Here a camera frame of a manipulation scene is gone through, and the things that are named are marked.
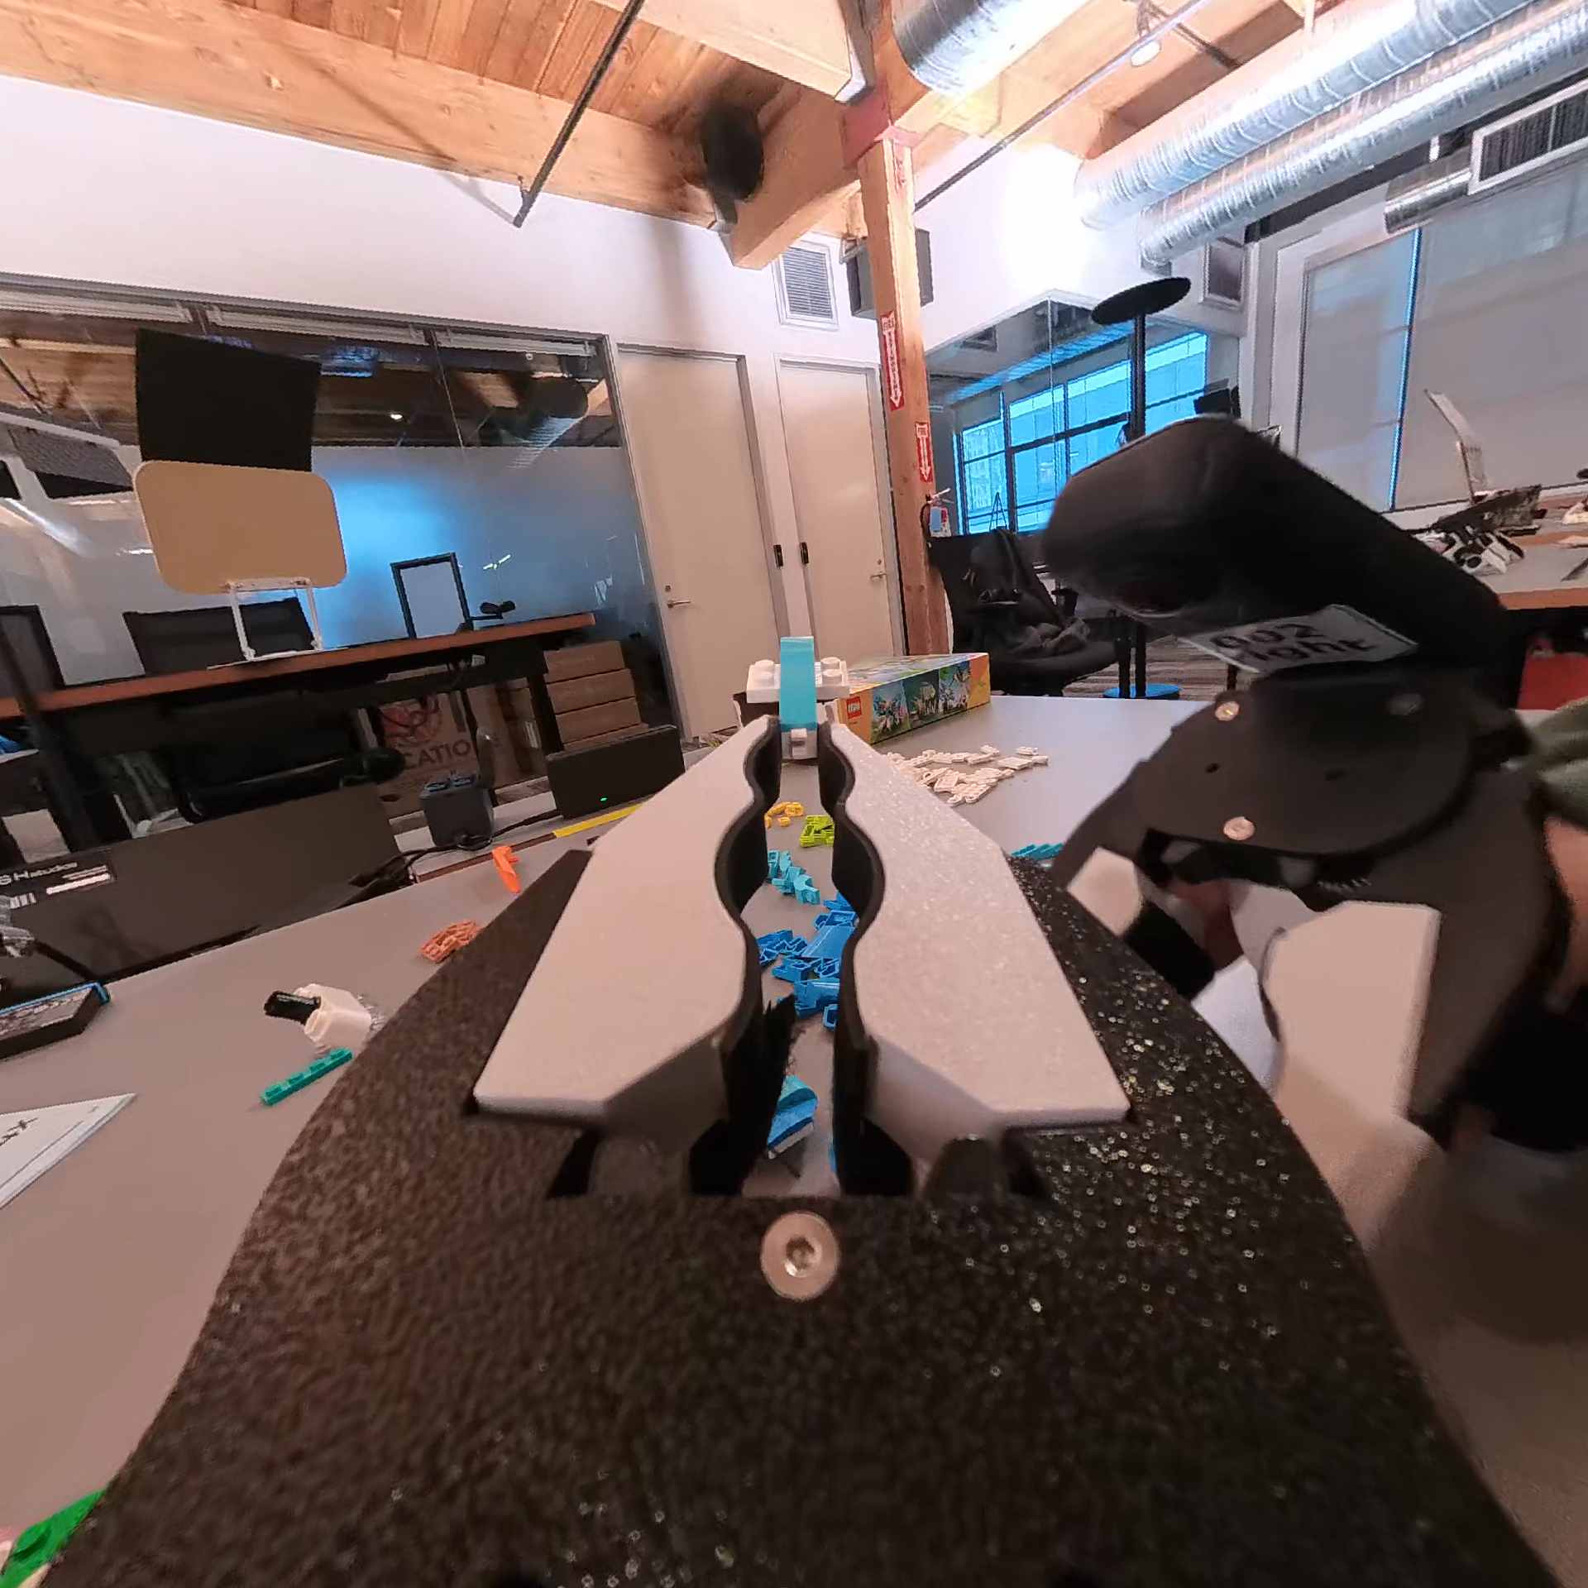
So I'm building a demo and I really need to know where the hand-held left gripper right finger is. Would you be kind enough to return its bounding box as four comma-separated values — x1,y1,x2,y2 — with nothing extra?
819,719,1133,1198

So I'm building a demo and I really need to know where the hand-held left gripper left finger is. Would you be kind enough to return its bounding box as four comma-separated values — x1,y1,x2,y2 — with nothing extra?
469,716,798,1192

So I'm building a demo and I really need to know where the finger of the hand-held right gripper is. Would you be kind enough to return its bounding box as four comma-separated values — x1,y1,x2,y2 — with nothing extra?
1065,852,1224,999
1254,899,1447,1124

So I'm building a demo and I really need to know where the white and light blue lego assembly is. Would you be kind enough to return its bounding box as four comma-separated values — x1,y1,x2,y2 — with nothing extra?
745,634,861,763

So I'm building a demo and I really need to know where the pile of white lego pieces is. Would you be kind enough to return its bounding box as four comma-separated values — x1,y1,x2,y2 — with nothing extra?
887,740,1052,806

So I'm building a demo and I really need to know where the pile of light blue lego pieces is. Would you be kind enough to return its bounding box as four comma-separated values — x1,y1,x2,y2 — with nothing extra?
762,848,861,925

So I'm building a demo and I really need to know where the colourful lego box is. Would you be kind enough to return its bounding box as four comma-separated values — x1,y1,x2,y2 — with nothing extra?
829,651,995,746

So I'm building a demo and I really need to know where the single teal lego plate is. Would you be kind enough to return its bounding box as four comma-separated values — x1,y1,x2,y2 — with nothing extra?
260,1046,358,1107

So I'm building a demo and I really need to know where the lego instruction booklet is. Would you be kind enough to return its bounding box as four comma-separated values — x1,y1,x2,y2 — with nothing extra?
0,1092,139,1211

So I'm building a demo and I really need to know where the green lego flower model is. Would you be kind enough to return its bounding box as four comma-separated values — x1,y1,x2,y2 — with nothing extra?
0,1485,112,1588

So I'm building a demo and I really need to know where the black device with green light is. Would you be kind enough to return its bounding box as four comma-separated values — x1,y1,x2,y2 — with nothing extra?
543,723,689,820

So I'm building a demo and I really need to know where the black charging dock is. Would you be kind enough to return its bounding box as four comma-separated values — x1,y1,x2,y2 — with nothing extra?
420,770,494,852

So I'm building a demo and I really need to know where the cluttered office desk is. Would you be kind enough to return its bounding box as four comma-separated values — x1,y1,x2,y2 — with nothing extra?
1403,476,1588,612

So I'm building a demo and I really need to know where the printed cardboard box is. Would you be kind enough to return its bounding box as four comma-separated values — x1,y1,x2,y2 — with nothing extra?
373,687,488,806

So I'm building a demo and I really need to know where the black office chair with clothes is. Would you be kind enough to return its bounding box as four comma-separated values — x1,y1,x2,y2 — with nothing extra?
929,527,1133,699

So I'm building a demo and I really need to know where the wooden office desk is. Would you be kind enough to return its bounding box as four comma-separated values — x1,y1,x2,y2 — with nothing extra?
0,610,600,746

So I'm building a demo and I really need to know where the large black case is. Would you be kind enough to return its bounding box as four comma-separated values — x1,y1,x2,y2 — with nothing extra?
0,780,415,984

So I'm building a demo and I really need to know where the small framed screen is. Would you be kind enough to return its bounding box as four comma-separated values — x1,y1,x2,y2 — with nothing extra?
390,555,469,642

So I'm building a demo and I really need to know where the white door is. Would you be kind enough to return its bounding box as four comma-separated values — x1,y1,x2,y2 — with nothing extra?
615,343,778,746
776,355,900,670

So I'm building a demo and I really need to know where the black floor lamp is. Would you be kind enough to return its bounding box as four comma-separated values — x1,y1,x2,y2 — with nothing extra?
1091,275,1195,701

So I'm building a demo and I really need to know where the black box with blue label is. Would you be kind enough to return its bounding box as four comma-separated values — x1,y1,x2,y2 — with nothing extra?
0,978,114,1064

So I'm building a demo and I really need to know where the beige board on white stand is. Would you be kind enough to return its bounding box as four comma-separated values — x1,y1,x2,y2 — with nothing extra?
133,459,350,655

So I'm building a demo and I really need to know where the black monitor panel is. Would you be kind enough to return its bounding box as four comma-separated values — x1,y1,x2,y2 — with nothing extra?
133,326,326,476

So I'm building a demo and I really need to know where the black ceiling fixture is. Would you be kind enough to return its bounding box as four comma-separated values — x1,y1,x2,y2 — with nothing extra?
694,96,768,232

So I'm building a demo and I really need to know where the wooden support post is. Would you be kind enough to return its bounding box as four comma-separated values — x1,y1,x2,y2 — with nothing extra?
853,135,951,659

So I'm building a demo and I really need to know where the silver air duct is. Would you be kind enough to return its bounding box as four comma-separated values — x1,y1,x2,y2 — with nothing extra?
1139,105,1588,264
891,0,1125,97
1078,0,1588,230

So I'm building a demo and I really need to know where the wall air vent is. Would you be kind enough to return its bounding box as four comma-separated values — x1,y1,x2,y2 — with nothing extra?
776,241,840,326

